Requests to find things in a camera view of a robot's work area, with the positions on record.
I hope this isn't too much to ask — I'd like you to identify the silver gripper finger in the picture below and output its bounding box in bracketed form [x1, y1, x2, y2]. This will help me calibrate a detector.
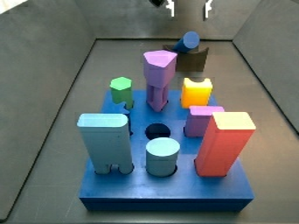
[165, 0, 175, 18]
[203, 0, 213, 21]

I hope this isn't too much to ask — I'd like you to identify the blue cylinder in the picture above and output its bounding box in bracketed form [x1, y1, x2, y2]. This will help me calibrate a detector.
[172, 31, 200, 53]

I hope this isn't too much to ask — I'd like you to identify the light blue round peg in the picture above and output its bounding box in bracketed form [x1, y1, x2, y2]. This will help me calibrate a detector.
[145, 137, 180, 177]

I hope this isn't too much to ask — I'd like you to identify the black curved cradle stand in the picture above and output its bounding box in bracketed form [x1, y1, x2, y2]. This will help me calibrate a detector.
[176, 47, 209, 72]

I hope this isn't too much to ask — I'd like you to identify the tall purple pentagon peg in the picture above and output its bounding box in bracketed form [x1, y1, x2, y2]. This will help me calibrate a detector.
[144, 50, 177, 112]

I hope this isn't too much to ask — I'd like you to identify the yellow notched block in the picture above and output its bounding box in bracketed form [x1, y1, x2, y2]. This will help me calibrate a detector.
[181, 78, 212, 109]

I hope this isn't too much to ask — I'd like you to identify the green hexagon peg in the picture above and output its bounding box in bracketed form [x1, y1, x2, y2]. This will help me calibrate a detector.
[109, 77, 133, 109]

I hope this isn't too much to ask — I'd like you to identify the dark blue star peg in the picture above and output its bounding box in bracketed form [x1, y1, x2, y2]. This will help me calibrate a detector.
[101, 102, 131, 128]

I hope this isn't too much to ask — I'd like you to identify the small purple square block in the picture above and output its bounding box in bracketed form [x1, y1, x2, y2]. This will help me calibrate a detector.
[183, 106, 224, 137]

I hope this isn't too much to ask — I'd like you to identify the tall red rectangular block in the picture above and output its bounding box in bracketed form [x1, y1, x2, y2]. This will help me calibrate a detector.
[193, 112, 256, 177]

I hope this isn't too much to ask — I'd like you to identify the tall light blue block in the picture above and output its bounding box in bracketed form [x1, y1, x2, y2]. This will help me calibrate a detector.
[77, 113, 133, 174]

